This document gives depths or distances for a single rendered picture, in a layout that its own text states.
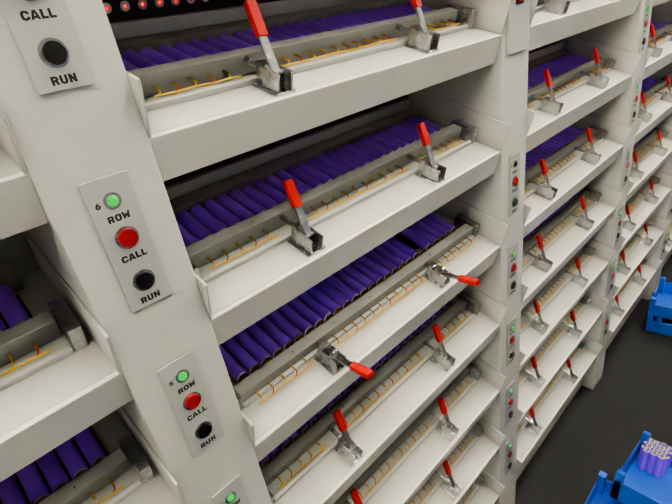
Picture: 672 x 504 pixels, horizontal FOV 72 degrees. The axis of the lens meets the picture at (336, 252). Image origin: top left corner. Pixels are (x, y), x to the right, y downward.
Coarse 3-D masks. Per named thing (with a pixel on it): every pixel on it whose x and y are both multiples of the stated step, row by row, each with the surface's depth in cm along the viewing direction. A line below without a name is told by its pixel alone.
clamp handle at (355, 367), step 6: (336, 354) 66; (336, 360) 65; (342, 360) 64; (348, 360) 64; (348, 366) 63; (354, 366) 62; (360, 366) 62; (354, 372) 62; (360, 372) 61; (366, 372) 61; (372, 372) 61; (366, 378) 61
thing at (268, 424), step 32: (480, 224) 92; (480, 256) 88; (416, 288) 80; (448, 288) 81; (384, 320) 74; (416, 320) 77; (352, 352) 69; (384, 352) 73; (288, 384) 64; (320, 384) 64; (256, 416) 60; (288, 416) 60; (256, 448) 57
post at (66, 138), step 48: (96, 0) 35; (0, 48) 31; (96, 48) 35; (0, 96) 32; (48, 96) 34; (96, 96) 36; (48, 144) 34; (96, 144) 37; (144, 144) 39; (48, 192) 35; (144, 192) 40; (48, 240) 41; (96, 240) 38; (96, 288) 39; (192, 288) 46; (144, 336) 43; (192, 336) 47; (144, 384) 44; (144, 432) 50; (240, 432) 54; (192, 480) 51
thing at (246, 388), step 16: (464, 224) 92; (448, 240) 88; (432, 256) 84; (400, 272) 80; (416, 272) 82; (384, 288) 76; (352, 304) 73; (368, 304) 74; (336, 320) 70; (352, 320) 72; (368, 320) 73; (320, 336) 68; (288, 352) 65; (304, 352) 66; (272, 368) 63; (288, 368) 65; (240, 384) 61; (256, 384) 61
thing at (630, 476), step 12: (648, 432) 146; (636, 456) 145; (624, 468) 133; (636, 468) 140; (624, 480) 134; (636, 480) 135; (648, 480) 135; (660, 480) 135; (612, 492) 127; (624, 492) 125; (636, 492) 123; (648, 492) 130; (660, 492) 131
